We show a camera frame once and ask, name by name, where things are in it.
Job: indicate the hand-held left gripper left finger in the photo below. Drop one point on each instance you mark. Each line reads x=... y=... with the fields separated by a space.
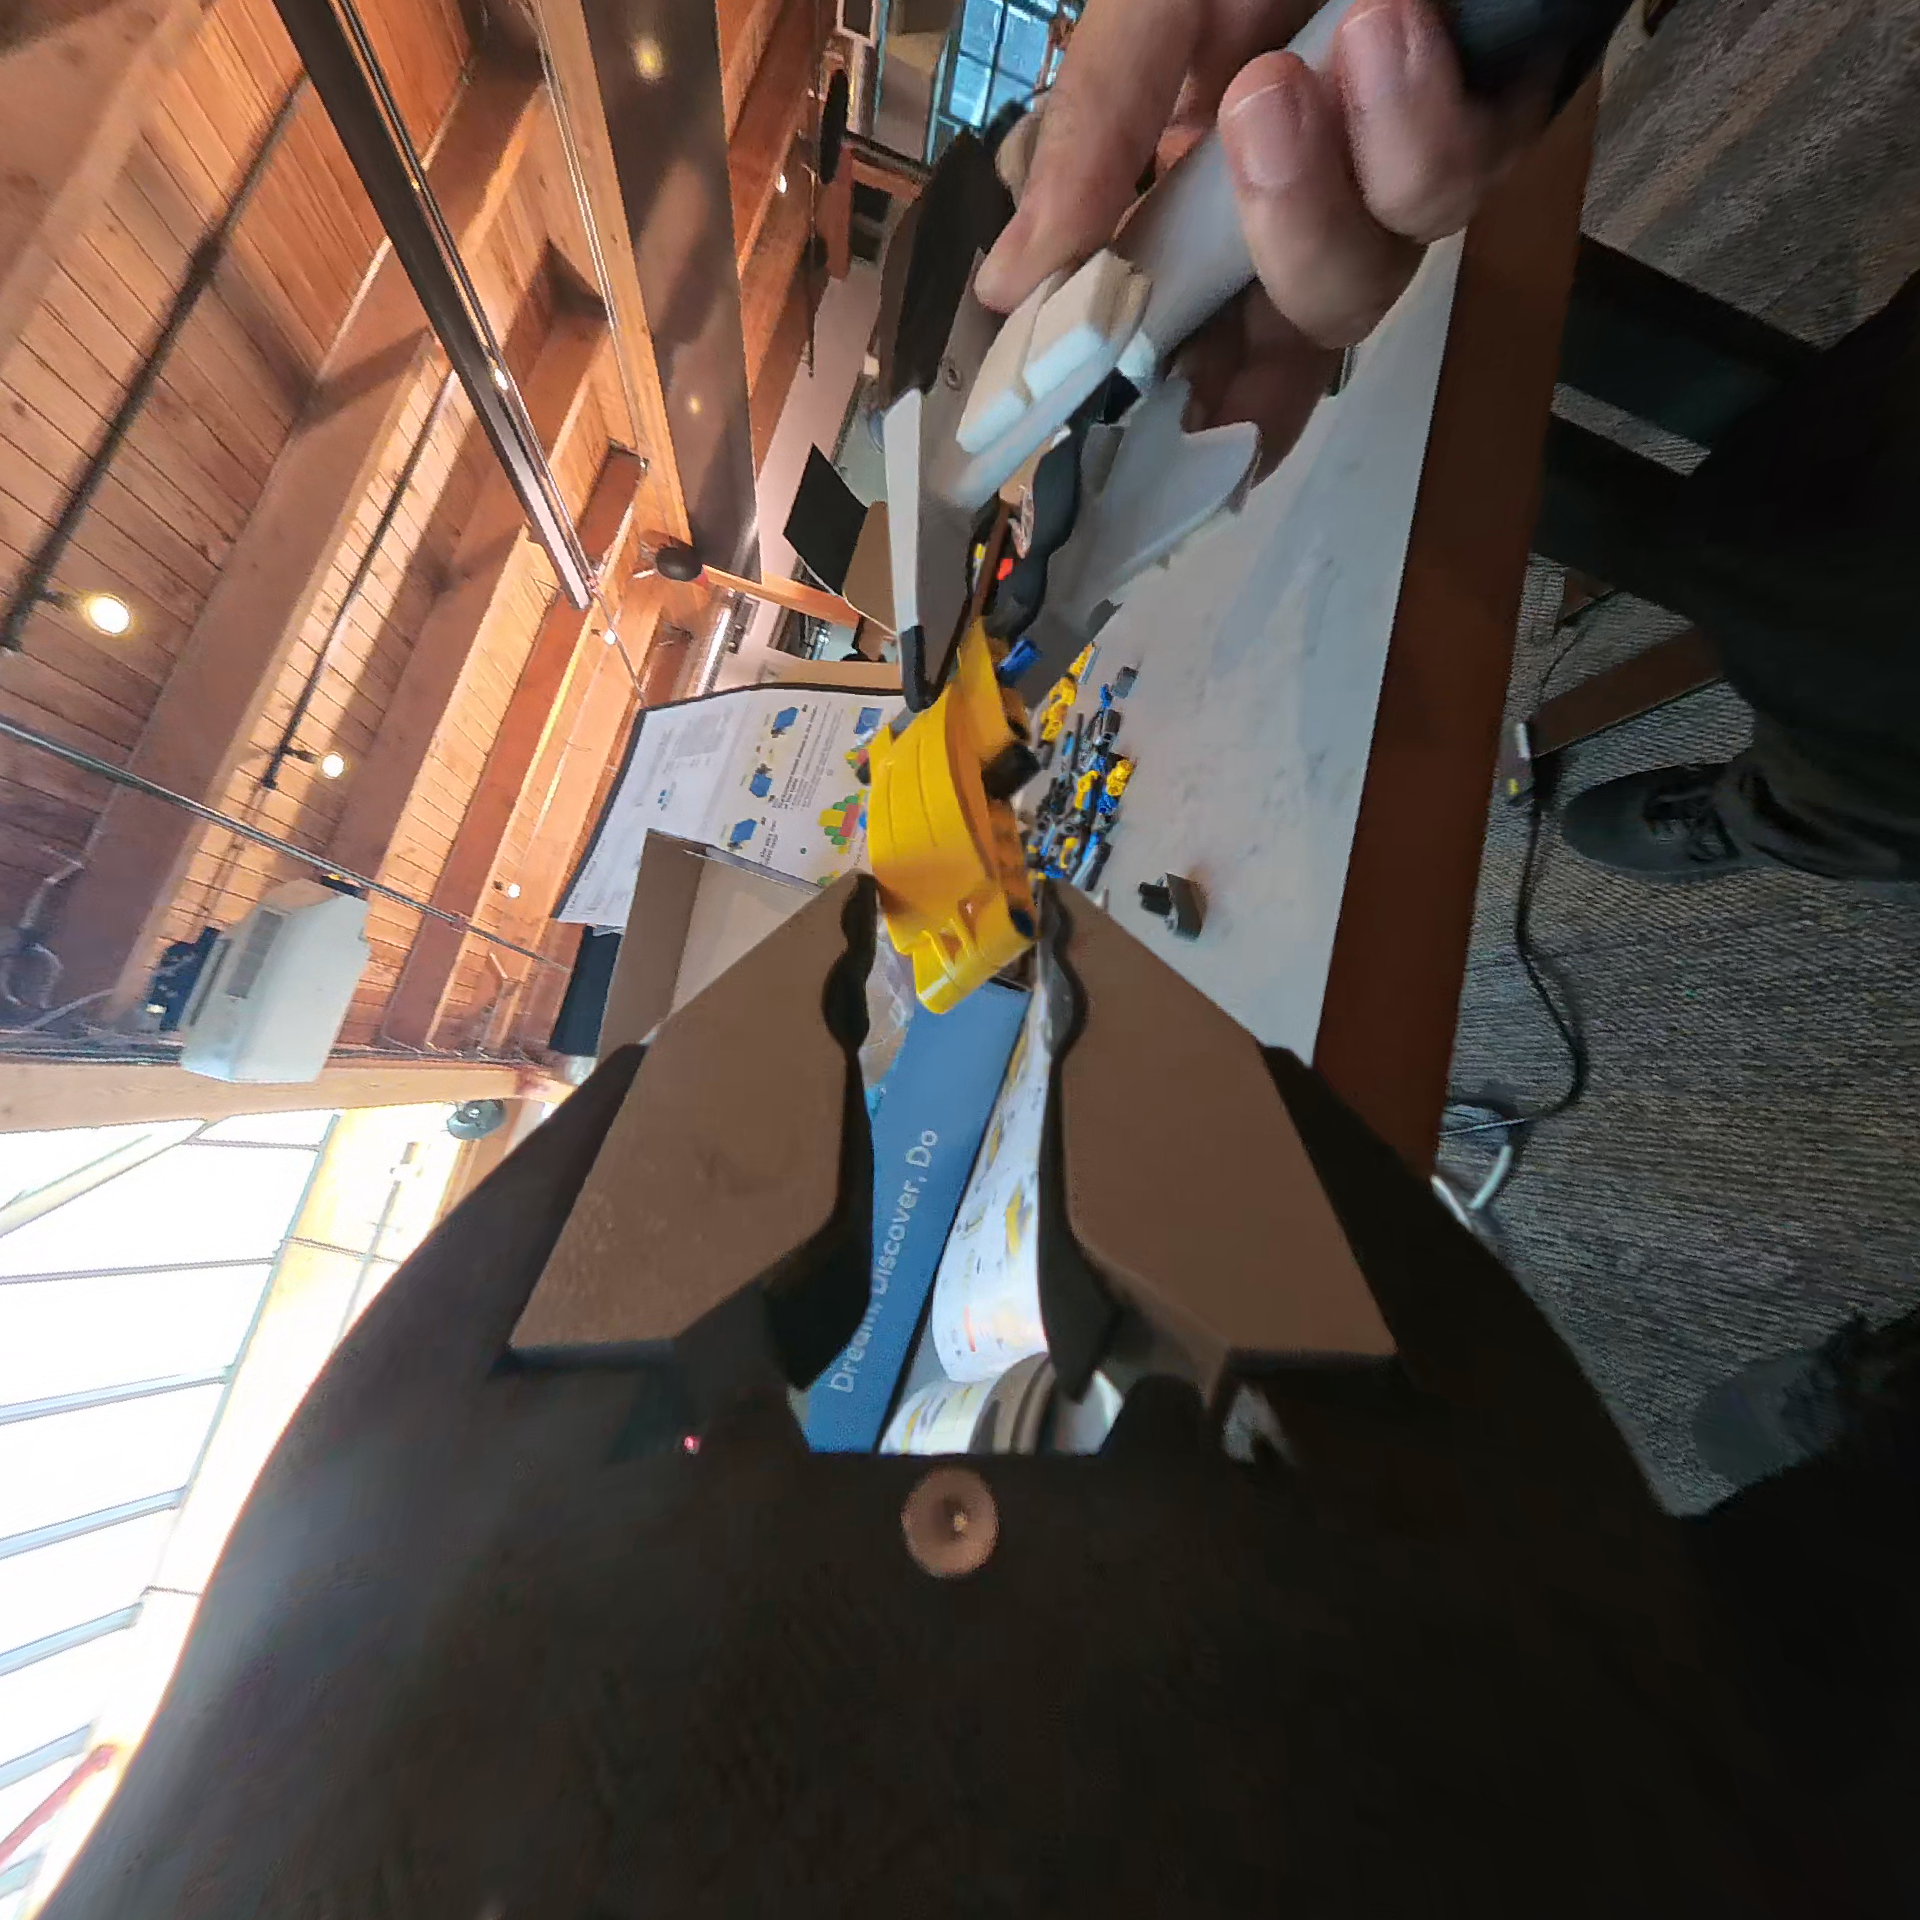
x=705 y=1171

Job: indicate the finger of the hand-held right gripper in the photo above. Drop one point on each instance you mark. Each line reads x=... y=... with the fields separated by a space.
x=922 y=510
x=1154 y=495

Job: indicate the black round pendant lamp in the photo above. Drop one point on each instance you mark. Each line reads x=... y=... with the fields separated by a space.
x=676 y=563

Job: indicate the grey angled brick with pins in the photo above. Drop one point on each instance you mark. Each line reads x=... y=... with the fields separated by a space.
x=1178 y=905

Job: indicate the grey desk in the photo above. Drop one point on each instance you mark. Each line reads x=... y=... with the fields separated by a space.
x=1290 y=676

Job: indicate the person's right hand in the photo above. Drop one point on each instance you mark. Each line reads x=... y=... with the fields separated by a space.
x=1349 y=166

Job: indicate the blue cardboard box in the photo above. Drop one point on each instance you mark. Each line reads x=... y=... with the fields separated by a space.
x=914 y=1201

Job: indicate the open instruction booklet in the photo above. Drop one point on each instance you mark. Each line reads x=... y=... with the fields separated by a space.
x=996 y=1245

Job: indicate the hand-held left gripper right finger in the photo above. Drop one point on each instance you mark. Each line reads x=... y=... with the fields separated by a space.
x=1200 y=1185

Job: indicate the printed paper sheet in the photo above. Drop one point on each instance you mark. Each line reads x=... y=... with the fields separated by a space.
x=721 y=780

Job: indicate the white wall heater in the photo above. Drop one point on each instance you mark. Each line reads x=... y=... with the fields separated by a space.
x=276 y=984

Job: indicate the yellow brick assembly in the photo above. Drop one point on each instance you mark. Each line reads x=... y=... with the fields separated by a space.
x=938 y=811

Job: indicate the black power adapter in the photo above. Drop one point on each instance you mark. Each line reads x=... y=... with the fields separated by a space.
x=1516 y=765

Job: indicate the open brown cardboard box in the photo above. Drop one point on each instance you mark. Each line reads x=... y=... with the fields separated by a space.
x=674 y=915

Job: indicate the pile of small bricks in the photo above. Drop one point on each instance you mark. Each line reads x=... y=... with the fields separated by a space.
x=1088 y=780

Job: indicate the black sneaker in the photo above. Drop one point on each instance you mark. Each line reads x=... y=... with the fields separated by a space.
x=1786 y=1412
x=1651 y=825

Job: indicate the black flat panel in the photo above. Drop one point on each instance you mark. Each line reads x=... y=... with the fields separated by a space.
x=825 y=517

